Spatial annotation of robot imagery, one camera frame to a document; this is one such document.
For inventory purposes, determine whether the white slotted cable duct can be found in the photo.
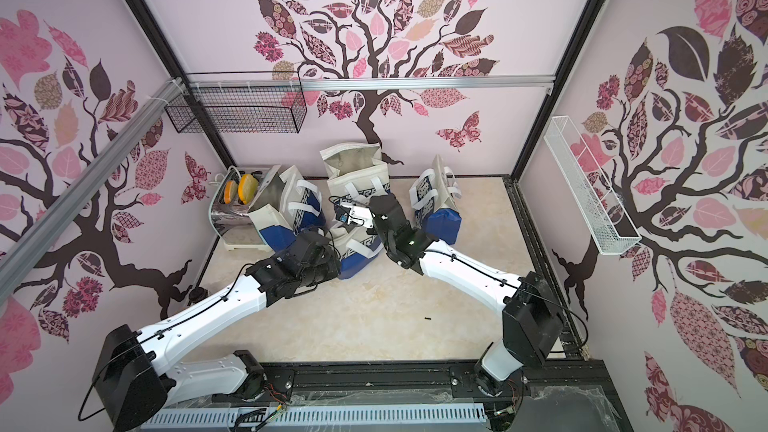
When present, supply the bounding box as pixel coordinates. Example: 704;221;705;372
139;403;487;431

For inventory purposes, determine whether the black base frame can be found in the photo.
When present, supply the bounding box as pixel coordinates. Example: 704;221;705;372
157;359;633;431

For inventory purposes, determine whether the left aluminium rail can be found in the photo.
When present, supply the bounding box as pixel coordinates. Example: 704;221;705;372
1;78;181;300

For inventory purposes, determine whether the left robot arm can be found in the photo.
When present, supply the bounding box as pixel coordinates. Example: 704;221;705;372
89;230;341;431

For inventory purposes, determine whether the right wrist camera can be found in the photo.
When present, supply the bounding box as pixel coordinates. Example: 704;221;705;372
334;201;374;229

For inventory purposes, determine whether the black wire basket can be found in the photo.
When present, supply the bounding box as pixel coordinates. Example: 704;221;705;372
164;70;308;134

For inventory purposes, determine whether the orange bread slice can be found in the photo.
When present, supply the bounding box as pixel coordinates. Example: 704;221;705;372
222;180;239;204

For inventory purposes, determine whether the back aluminium rail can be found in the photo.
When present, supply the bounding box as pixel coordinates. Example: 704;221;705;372
190;75;555;91

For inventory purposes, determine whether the aluminium rail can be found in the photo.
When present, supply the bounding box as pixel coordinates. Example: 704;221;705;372
190;75;555;91
1;78;181;300

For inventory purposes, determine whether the blue takeout bag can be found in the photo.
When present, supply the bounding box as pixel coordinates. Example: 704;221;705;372
247;165;326;252
329;220;383;280

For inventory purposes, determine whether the yellow bread slice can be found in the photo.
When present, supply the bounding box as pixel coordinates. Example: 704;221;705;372
237;174;260;205

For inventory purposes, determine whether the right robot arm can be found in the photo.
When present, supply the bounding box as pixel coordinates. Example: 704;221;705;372
366;195;571;397

